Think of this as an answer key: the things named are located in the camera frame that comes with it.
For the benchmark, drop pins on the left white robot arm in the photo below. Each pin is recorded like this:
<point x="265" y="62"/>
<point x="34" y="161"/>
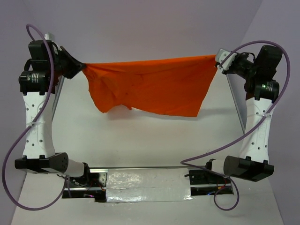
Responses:
<point x="43" y="72"/>

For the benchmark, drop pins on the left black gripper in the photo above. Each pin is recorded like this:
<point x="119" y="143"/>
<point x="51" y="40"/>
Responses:
<point x="76" y="66"/>

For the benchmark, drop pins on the silver foil tape panel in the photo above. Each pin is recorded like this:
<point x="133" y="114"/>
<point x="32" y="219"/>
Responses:
<point x="147" y="185"/>

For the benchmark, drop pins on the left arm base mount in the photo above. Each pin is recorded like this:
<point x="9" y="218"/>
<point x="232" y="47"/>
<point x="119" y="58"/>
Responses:
<point x="93" y="188"/>

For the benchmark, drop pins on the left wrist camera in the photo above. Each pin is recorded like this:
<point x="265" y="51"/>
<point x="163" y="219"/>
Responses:
<point x="50" y="38"/>

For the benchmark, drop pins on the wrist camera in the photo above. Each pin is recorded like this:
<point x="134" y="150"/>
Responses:
<point x="224" y="59"/>
<point x="50" y="38"/>

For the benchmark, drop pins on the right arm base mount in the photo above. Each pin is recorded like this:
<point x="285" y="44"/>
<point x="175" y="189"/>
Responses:
<point x="205" y="183"/>

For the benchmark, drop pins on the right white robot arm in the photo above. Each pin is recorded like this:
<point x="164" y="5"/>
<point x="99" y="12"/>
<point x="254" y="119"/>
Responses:
<point x="262" y="91"/>

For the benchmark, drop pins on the orange t-shirt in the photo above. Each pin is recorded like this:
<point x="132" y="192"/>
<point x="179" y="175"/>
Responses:
<point x="173" y="87"/>

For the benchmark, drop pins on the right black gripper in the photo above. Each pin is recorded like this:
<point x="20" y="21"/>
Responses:
<point x="230" y="69"/>

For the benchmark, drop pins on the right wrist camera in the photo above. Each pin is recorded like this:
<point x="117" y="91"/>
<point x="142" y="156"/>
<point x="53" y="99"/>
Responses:
<point x="224" y="59"/>

